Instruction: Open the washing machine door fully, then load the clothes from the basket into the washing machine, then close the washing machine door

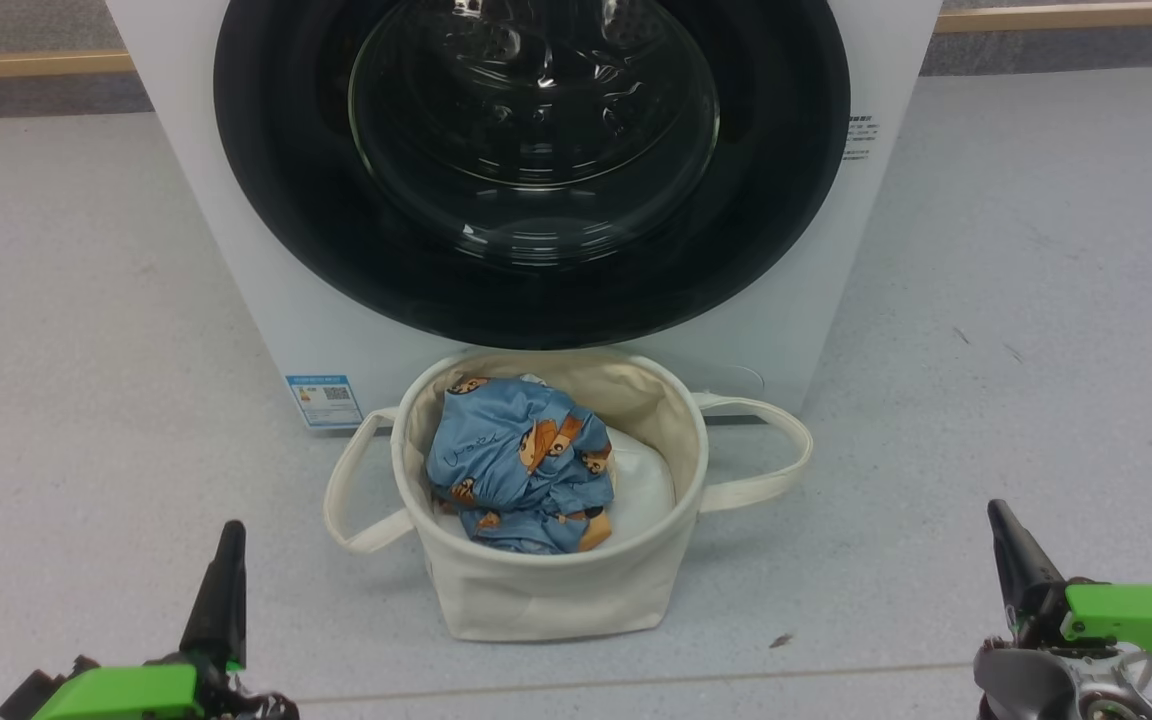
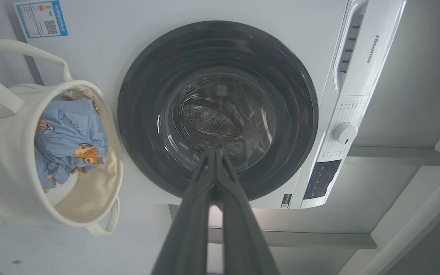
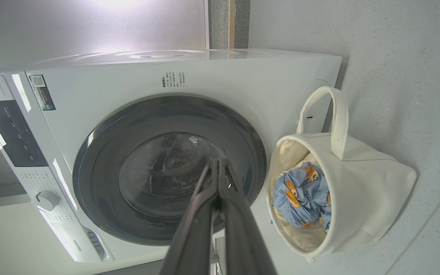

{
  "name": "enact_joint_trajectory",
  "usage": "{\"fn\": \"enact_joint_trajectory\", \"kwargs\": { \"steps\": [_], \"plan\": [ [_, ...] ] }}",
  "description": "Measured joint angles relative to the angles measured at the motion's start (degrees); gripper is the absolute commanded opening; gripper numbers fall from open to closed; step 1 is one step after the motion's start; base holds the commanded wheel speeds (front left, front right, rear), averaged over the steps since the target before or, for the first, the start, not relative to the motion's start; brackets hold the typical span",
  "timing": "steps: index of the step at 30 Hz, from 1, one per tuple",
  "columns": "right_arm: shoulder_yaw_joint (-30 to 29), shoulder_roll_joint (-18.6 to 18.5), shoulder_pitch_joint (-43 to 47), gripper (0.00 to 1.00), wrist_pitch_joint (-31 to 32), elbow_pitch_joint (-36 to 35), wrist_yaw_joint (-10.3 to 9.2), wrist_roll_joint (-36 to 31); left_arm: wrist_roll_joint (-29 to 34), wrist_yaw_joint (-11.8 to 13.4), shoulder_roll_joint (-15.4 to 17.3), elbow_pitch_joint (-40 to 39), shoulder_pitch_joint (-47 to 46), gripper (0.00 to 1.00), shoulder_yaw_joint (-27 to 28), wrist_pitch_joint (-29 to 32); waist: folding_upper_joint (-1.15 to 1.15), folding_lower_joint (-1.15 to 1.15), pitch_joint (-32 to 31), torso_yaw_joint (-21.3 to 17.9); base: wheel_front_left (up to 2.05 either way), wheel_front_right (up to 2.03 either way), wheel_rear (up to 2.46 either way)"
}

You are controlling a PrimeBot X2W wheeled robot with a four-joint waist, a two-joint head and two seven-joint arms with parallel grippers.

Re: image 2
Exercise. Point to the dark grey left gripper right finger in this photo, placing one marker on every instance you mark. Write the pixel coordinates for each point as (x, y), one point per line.
(243, 236)

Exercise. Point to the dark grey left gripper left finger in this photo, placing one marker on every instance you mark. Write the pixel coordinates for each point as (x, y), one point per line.
(189, 229)

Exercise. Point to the blue cartoon print garment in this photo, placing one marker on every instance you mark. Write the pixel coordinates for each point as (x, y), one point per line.
(73, 122)
(54, 172)

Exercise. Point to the dark sticker with QR code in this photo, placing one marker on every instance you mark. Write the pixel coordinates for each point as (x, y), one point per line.
(286, 201)

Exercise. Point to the black touch control display panel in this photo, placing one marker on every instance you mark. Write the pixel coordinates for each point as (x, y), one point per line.
(322, 178)

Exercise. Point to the white washing machine dial knob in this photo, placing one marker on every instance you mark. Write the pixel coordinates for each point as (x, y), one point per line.
(345, 133)

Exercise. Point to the white front-load washing machine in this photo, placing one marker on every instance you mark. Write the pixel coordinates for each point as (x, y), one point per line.
(90, 46)

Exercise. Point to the cream canvas laundry basket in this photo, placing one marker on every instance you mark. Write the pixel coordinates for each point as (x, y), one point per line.
(2, 160)

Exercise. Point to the white detergent drawer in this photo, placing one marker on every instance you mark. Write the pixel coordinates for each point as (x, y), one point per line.
(357, 57)

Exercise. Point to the blue energy label sticker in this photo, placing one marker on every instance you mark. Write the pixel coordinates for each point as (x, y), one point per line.
(40, 17)

